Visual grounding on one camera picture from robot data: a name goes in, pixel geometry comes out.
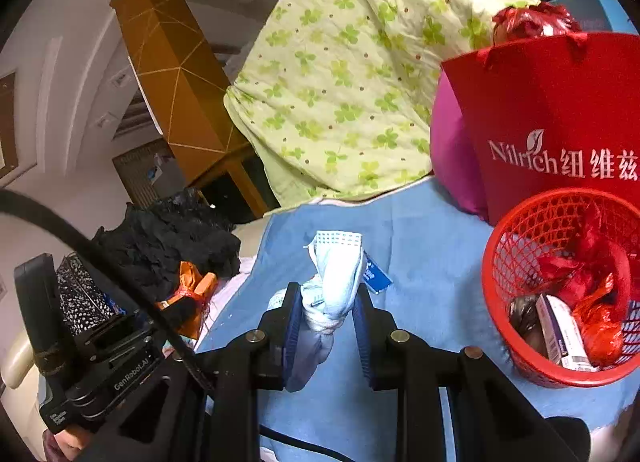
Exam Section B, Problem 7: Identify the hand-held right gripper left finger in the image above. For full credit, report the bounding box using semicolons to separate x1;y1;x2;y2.
90;282;307;462

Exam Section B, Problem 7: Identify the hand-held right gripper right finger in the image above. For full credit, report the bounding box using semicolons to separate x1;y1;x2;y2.
352;287;551;462

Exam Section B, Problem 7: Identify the light blue cloth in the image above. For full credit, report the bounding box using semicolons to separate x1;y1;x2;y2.
267;229;368;393

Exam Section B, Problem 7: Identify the red mesh plastic basket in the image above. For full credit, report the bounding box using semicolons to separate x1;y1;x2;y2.
482;187;640;389

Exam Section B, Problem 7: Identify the large black plastic bag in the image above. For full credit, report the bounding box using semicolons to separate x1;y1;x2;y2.
509;295;548;353

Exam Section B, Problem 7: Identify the small medicine box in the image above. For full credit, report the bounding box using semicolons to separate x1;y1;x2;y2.
535;293;598;373

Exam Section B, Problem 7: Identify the long red plastic bag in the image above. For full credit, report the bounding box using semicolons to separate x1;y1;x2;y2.
537;202;633;313

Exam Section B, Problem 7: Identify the person's left hand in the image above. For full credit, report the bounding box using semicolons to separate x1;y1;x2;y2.
42;429;98;462

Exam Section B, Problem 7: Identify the black white floral cloth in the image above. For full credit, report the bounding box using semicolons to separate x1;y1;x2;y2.
55;255;126;338

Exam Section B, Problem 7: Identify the blue towel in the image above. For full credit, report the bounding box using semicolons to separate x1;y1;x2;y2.
195;177;640;462

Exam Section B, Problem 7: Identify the orange cloth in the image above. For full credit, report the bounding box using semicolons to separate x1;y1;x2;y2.
155;261;221;340

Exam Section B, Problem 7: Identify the black clothing pile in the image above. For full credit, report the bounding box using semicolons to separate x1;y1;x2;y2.
92;187;243;293

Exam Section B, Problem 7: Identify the pink pillow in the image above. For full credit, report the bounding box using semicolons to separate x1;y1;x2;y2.
430;70;488;220

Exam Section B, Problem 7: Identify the brown door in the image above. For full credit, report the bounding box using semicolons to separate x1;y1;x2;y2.
112;137;176;210

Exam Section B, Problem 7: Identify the ceiling air vent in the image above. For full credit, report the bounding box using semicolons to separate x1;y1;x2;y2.
112;92;166;140

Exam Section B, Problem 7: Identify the green floral quilt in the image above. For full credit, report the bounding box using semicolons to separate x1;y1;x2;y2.
223;0;541;208

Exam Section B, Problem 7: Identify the red paper shopping bag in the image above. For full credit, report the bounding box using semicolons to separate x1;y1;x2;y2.
441;32;640;227

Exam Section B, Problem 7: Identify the orange wooden wardrobe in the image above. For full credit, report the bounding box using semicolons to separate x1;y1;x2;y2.
110;0;281;223

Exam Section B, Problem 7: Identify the red plastic bag with contents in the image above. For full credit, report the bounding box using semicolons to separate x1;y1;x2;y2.
491;1;583;46

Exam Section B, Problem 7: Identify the light blue cardboard box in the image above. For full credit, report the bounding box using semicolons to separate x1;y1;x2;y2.
550;0;640;36

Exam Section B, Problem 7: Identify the black cable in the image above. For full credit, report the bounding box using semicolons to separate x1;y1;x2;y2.
257;422;361;462
0;189;217;399

